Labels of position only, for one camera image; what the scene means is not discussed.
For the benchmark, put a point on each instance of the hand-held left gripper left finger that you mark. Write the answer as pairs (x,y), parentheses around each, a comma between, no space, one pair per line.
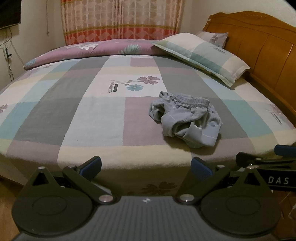
(91,165)

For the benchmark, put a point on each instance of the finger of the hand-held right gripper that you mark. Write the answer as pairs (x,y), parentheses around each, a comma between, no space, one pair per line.
(286,150)
(254,160)

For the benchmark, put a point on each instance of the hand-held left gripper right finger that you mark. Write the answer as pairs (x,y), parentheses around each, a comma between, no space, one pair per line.
(201,167)

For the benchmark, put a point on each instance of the grey striped pajama shorts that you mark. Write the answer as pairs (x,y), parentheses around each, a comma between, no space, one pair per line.
(189,120)

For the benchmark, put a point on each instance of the patchwork bed sheet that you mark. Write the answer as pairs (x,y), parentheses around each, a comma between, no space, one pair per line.
(81,111)

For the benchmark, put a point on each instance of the checked pillow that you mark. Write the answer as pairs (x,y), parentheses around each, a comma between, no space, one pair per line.
(203,54)

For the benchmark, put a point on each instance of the purple floral quilt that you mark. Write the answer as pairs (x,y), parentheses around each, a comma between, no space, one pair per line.
(104,47)

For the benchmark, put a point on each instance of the purple floral pillow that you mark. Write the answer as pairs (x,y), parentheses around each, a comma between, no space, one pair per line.
(215,38)

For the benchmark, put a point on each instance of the patterned orange curtain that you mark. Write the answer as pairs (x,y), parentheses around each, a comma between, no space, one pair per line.
(120,20)

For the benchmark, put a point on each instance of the black wall television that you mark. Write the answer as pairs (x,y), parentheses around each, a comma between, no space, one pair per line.
(9,11)

